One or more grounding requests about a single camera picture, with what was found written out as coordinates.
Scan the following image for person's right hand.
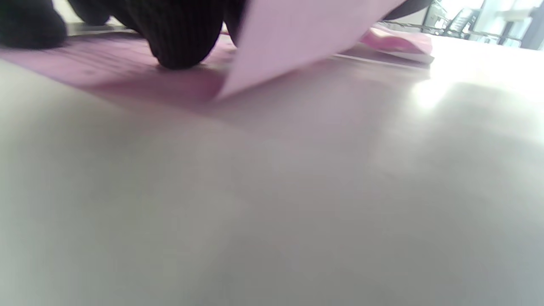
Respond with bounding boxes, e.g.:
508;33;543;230
68;0;432;71

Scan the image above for black office chair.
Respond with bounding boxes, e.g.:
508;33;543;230
442;8;482;40

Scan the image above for pink paper invoice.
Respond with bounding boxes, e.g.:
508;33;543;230
361;25;434;56
0;0;406;105

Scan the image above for person's left hand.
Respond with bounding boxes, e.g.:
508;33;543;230
0;0;68;48

